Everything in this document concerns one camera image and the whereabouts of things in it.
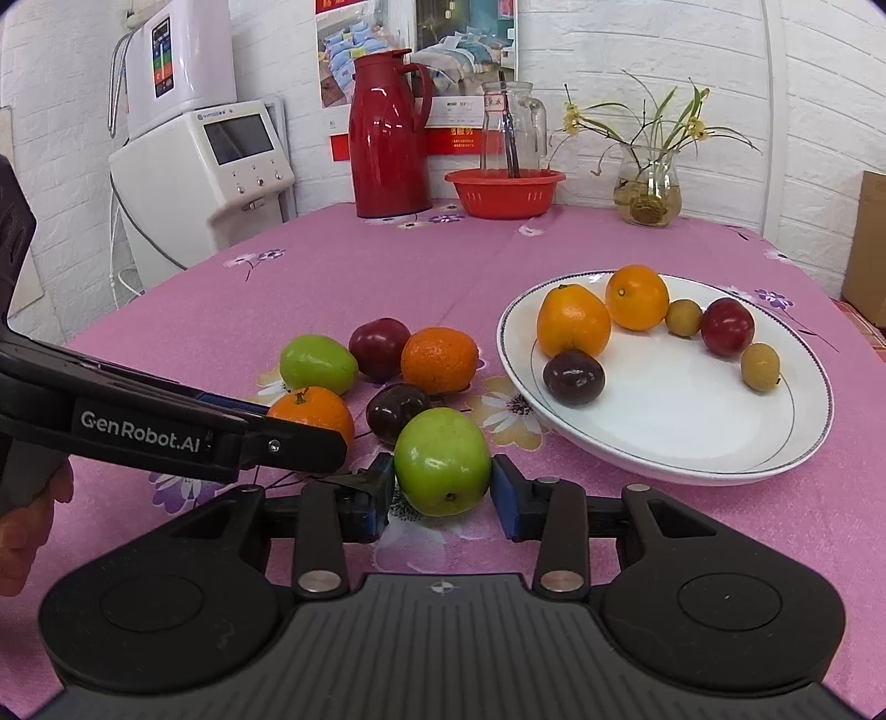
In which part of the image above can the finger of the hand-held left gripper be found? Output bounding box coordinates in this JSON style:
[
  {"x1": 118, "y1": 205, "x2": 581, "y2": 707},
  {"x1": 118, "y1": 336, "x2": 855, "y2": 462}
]
[
  {"x1": 173, "y1": 388, "x2": 274, "y2": 420},
  {"x1": 239, "y1": 414, "x2": 348, "y2": 476}
]

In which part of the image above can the green yellow-flowered plant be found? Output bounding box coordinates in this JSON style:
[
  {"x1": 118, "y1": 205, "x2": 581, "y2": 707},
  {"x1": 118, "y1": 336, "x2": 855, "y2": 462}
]
[{"x1": 550, "y1": 69, "x2": 763, "y2": 182}]

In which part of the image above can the white power cable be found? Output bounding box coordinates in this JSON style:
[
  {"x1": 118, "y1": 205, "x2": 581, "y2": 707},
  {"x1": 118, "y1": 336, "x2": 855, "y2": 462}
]
[{"x1": 109, "y1": 173, "x2": 150, "y2": 300}]

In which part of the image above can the red plastic basin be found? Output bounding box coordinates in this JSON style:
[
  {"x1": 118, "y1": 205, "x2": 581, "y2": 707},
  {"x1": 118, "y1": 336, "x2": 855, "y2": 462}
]
[{"x1": 444, "y1": 168, "x2": 566, "y2": 220}]

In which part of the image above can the white plate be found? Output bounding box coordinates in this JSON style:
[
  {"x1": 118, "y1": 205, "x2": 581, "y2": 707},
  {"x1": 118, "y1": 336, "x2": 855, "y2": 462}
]
[{"x1": 497, "y1": 270, "x2": 835, "y2": 486}]

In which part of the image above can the cardboard box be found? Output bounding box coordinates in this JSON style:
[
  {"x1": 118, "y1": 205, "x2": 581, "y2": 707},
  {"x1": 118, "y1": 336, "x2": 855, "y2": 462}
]
[{"x1": 841, "y1": 171, "x2": 886, "y2": 328}]

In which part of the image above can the red thermos jug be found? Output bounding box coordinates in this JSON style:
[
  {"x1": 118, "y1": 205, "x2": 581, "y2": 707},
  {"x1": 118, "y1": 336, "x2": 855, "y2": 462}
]
[{"x1": 348, "y1": 50, "x2": 436, "y2": 220}]

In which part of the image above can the red apple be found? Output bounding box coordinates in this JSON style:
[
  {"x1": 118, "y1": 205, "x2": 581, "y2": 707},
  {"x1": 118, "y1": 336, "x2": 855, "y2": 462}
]
[
  {"x1": 348, "y1": 317, "x2": 412, "y2": 380},
  {"x1": 700, "y1": 297, "x2": 756, "y2": 358}
]

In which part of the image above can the mandarin with green stem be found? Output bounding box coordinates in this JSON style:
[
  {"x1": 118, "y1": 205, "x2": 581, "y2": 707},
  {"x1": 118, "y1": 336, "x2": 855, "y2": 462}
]
[{"x1": 266, "y1": 386, "x2": 356, "y2": 448}]

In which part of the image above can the dark purple plum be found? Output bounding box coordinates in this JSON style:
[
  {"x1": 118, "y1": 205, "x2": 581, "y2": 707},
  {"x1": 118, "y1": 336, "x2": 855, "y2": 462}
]
[
  {"x1": 365, "y1": 382, "x2": 431, "y2": 446},
  {"x1": 542, "y1": 349, "x2": 606, "y2": 407}
]

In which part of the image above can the white appliance with screen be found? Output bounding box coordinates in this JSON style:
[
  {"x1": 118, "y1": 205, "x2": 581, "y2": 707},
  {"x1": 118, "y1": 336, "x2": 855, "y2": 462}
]
[{"x1": 109, "y1": 99, "x2": 298, "y2": 292}]

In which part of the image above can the pink floral tablecloth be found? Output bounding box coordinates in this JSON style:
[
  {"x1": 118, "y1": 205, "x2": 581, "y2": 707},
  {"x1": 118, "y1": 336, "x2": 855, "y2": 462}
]
[{"x1": 0, "y1": 200, "x2": 886, "y2": 720}]

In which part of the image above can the person's left hand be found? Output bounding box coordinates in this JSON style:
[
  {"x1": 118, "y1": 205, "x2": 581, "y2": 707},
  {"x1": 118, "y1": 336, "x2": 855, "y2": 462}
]
[{"x1": 0, "y1": 462, "x2": 74, "y2": 598}]

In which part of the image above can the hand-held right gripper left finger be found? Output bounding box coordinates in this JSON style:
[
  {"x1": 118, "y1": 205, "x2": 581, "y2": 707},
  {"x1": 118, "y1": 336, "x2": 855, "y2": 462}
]
[{"x1": 169, "y1": 453, "x2": 397, "y2": 600}]

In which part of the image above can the dark stirring rod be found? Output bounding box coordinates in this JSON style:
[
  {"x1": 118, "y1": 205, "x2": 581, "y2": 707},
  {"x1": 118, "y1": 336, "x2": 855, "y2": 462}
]
[{"x1": 498, "y1": 69, "x2": 522, "y2": 179}]

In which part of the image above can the green apple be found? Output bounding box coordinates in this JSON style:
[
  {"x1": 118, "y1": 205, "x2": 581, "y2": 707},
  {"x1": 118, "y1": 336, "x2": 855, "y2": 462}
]
[
  {"x1": 280, "y1": 335, "x2": 359, "y2": 396},
  {"x1": 394, "y1": 407, "x2": 492, "y2": 518}
]

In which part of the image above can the wall poster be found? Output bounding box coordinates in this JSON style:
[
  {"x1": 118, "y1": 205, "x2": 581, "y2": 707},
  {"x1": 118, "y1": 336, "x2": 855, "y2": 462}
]
[{"x1": 315, "y1": 0, "x2": 520, "y2": 162}]

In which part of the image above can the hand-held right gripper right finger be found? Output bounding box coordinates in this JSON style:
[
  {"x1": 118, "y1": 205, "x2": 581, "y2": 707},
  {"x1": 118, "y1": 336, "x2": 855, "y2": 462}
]
[{"x1": 490, "y1": 455, "x2": 717, "y2": 600}]

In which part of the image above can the white wall-mounted water purifier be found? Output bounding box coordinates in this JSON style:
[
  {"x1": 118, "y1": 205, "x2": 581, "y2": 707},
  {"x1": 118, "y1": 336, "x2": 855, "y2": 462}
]
[{"x1": 121, "y1": 0, "x2": 238, "y2": 143}]

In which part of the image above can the rough-skinned tangerine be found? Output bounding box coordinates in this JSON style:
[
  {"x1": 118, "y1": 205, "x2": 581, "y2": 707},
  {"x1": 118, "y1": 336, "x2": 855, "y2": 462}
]
[{"x1": 400, "y1": 327, "x2": 480, "y2": 395}]

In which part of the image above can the glass pitcher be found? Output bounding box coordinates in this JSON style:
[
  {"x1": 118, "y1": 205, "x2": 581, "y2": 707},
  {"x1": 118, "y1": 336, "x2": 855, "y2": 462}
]
[{"x1": 480, "y1": 81, "x2": 548, "y2": 174}]

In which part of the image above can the red plaid cloth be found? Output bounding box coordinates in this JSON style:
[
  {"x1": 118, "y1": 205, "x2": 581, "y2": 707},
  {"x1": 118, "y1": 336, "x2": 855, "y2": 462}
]
[{"x1": 831, "y1": 297, "x2": 886, "y2": 364}]

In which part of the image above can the large smooth orange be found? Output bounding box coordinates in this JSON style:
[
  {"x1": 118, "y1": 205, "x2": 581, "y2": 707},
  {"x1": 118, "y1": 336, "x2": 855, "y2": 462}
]
[{"x1": 536, "y1": 284, "x2": 613, "y2": 359}]

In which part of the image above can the glass vase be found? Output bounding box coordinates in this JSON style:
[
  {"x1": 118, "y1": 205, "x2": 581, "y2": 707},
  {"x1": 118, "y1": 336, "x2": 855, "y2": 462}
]
[{"x1": 614, "y1": 142, "x2": 683, "y2": 228}]

